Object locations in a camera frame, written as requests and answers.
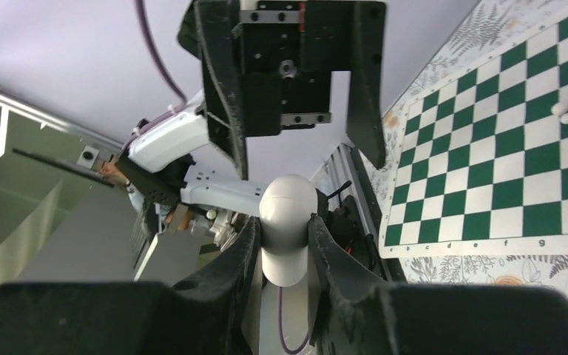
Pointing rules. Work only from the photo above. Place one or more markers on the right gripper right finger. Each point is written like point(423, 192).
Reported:
point(353, 311)

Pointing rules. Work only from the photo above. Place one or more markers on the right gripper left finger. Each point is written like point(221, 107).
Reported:
point(208, 312)

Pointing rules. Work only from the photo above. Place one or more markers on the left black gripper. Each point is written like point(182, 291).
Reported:
point(268, 69)

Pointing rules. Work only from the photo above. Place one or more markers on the white wireless earbud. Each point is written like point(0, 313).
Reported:
point(560, 110)

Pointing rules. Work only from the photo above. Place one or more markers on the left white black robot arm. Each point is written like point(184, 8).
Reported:
point(172, 162)

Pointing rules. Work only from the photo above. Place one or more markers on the green white chessboard mat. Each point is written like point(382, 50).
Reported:
point(481, 162)

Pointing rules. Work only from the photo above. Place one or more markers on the floral patterned table mat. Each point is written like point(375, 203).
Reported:
point(488, 26)

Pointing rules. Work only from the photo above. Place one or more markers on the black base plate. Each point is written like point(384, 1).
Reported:
point(354, 216)

